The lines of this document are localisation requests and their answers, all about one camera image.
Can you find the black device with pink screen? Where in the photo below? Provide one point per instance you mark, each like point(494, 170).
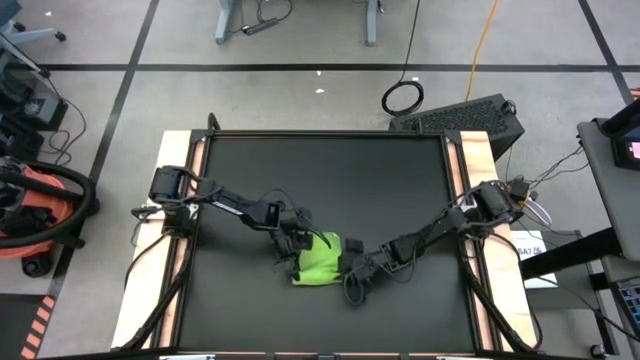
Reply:
point(625, 145)

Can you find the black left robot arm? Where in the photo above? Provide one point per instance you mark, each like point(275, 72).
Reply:
point(235, 202)

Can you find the black table mat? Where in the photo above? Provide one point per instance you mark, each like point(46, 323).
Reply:
point(325, 175)

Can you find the black equipment box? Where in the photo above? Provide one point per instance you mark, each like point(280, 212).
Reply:
point(30, 100)

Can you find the white paper sheet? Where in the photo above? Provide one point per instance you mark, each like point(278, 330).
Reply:
point(542, 280)

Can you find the keypad with blue keys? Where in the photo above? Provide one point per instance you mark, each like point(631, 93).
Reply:
point(631, 302)

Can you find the black power strip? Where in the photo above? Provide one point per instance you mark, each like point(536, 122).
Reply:
point(260, 26)

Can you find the black metal beam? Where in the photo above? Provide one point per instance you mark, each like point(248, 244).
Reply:
point(570, 255)

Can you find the green microfibre towel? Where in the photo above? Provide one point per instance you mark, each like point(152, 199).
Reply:
point(320, 262)

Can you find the orange black hazard mat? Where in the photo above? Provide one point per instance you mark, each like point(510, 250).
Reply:
point(20, 325)

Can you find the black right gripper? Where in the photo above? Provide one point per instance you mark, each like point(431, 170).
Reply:
point(372, 262)

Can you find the orange vacuum cleaner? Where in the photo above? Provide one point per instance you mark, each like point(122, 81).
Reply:
point(50, 200)

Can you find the grey office chair base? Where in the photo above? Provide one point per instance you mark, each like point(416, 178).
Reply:
point(30, 35)

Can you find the black perforated computer tower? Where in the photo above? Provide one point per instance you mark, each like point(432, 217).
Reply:
point(460, 120)

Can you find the grey side table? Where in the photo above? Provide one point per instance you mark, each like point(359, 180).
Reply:
point(615, 200)

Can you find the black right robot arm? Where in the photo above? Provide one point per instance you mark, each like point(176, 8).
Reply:
point(435, 232)

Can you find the grey desk leg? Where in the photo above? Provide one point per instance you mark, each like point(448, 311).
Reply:
point(225, 22)
point(371, 22)

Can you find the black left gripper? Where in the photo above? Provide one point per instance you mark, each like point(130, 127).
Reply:
point(295, 240)

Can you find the black caster wheel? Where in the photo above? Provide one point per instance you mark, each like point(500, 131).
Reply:
point(598, 351)

